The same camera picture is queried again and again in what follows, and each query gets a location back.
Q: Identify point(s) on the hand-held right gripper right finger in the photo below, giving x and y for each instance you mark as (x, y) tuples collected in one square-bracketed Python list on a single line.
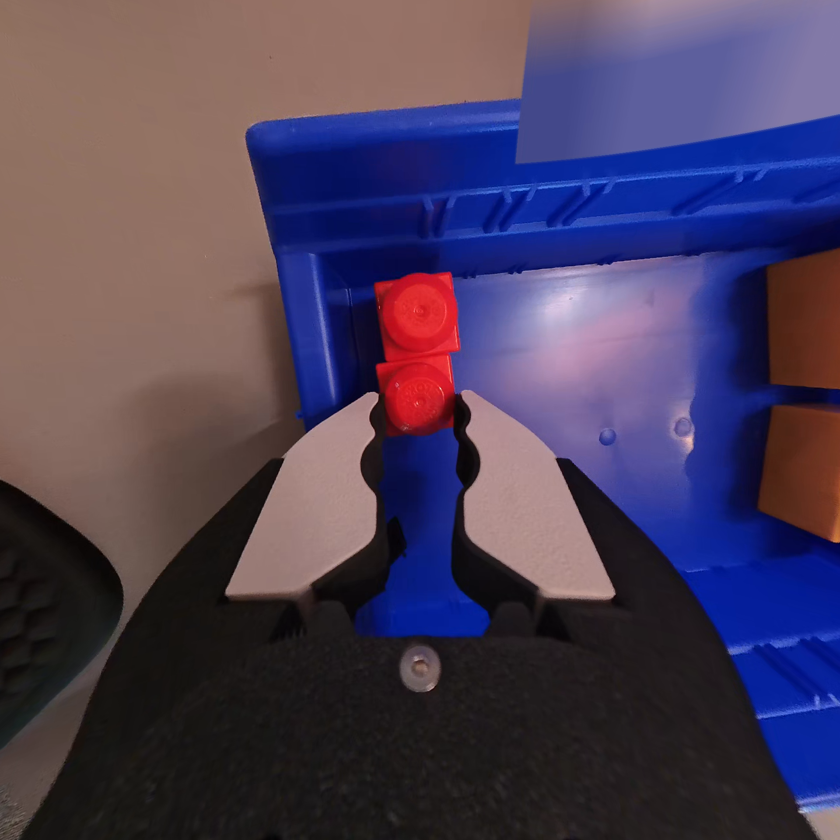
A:
[(531, 518)]

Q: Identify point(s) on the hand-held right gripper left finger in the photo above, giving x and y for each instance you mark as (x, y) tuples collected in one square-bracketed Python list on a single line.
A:
[(308, 518)]

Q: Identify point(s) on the red mega block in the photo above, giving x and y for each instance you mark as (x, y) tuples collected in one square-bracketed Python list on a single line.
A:
[(415, 400), (417, 315)]

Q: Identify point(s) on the blue bin with block pile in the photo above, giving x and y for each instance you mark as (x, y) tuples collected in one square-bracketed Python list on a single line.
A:
[(590, 367)]

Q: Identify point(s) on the black rounded pad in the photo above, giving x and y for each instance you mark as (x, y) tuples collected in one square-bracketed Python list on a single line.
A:
[(46, 610)]

